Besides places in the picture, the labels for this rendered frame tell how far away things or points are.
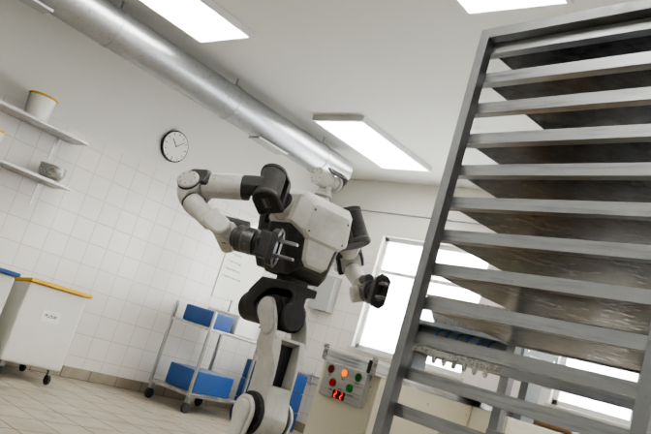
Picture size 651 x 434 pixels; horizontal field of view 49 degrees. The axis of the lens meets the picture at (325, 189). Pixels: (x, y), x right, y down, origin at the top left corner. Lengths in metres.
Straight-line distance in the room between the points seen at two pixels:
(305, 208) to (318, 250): 0.16
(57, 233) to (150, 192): 1.01
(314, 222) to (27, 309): 3.81
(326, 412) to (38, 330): 3.38
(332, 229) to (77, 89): 4.51
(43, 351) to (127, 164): 1.95
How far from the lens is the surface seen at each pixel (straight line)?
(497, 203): 1.79
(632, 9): 1.82
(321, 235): 2.49
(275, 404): 2.46
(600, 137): 1.71
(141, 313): 7.30
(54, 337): 6.11
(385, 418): 1.80
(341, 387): 3.05
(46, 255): 6.69
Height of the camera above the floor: 0.85
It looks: 13 degrees up
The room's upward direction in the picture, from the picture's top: 17 degrees clockwise
